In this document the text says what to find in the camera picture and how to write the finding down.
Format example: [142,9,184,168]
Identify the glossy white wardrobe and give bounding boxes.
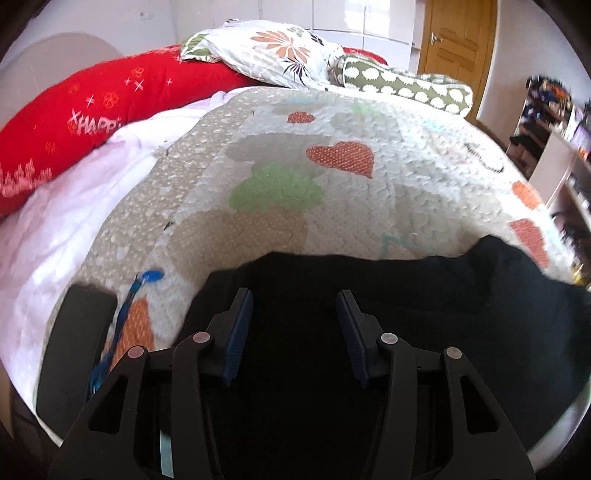
[171,0,426,75]

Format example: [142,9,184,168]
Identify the black phone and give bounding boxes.
[36,283,118,428]

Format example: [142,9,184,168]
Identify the white floral pillow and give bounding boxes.
[179,18,345,89]

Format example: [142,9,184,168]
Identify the shelf rack with clothes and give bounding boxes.
[505,76,578,181]

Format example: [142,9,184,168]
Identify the cream bed headboard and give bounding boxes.
[0,32,123,127]

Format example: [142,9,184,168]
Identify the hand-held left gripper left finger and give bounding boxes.
[47,287,254,480]

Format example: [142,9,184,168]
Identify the heart patterned quilt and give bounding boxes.
[34,85,578,467]

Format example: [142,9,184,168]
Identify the green bolster with white pattern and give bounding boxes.
[329,54,474,123]

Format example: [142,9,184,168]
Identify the white bed sheet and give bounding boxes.
[0,90,232,402]

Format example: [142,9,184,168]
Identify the wooden door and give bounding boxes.
[418,0,498,100]

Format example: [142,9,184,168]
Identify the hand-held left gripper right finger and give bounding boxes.
[335,290,536,480]

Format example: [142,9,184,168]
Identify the red printed pillow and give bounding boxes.
[0,44,389,220]

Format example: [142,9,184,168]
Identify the black pants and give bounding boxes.
[182,234,591,480]

